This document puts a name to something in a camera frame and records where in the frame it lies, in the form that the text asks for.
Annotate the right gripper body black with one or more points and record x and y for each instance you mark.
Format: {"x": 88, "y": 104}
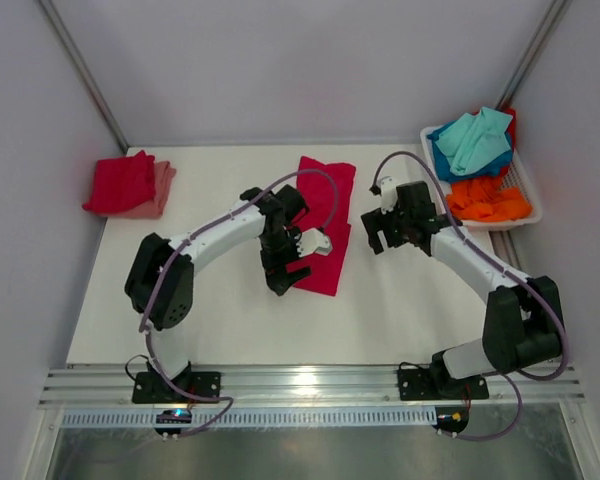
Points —
{"x": 395, "y": 229}

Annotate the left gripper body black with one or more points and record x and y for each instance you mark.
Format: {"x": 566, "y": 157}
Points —
{"x": 280, "y": 249}

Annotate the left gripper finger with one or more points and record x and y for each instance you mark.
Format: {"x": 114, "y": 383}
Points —
{"x": 292, "y": 277}
{"x": 278, "y": 282}

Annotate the magenta t shirt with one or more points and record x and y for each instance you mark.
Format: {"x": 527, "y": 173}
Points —
{"x": 318, "y": 193}

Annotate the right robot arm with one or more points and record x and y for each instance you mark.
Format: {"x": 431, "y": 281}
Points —
{"x": 523, "y": 323}

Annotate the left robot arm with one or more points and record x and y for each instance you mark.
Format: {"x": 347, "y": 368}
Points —
{"x": 160, "y": 284}

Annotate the blue t shirt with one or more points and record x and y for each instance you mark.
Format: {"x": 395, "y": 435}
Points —
{"x": 498, "y": 167}

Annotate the orange t shirt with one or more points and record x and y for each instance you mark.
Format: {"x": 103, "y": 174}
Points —
{"x": 485, "y": 200}

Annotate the turquoise t shirt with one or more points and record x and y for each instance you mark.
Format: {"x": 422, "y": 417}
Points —
{"x": 474, "y": 140}

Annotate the folded salmon pink t shirt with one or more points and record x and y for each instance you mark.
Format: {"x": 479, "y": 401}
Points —
{"x": 154, "y": 208}

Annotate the red t shirt in basket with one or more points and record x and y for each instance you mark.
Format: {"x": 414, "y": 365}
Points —
{"x": 512, "y": 127}

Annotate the left black connector board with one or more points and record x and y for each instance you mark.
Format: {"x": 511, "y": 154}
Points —
{"x": 171, "y": 423}

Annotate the black connector board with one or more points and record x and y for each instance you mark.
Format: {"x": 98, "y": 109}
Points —
{"x": 451, "y": 422}
{"x": 171, "y": 423}

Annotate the folded red t shirt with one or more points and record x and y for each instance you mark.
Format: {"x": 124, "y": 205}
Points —
{"x": 121, "y": 184}

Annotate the right black connector board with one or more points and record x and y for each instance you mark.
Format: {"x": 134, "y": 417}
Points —
{"x": 451, "y": 422}

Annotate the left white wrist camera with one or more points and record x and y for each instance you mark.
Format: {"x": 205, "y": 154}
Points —
{"x": 313, "y": 241}

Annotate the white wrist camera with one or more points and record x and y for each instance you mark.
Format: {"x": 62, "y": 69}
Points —
{"x": 386, "y": 189}
{"x": 313, "y": 241}

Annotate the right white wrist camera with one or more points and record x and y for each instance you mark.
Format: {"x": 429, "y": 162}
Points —
{"x": 386, "y": 189}

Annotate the aluminium front rail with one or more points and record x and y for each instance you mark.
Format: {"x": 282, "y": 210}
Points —
{"x": 107, "y": 386}

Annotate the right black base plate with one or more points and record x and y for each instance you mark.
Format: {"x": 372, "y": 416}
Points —
{"x": 418, "y": 382}

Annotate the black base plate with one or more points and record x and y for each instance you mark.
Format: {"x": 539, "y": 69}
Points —
{"x": 205, "y": 387}
{"x": 418, "y": 382}

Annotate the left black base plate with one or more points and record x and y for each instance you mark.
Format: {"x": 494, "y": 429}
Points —
{"x": 205, "y": 387}

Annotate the slotted white cable duct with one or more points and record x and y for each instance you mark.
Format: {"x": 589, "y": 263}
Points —
{"x": 251, "y": 417}

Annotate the right aluminium corner post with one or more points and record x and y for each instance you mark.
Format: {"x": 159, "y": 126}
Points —
{"x": 543, "y": 33}

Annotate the aluminium corner post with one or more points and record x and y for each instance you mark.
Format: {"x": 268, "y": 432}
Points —
{"x": 78, "y": 63}
{"x": 543, "y": 33}

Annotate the left aluminium corner post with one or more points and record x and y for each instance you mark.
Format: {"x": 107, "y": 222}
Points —
{"x": 78, "y": 63}

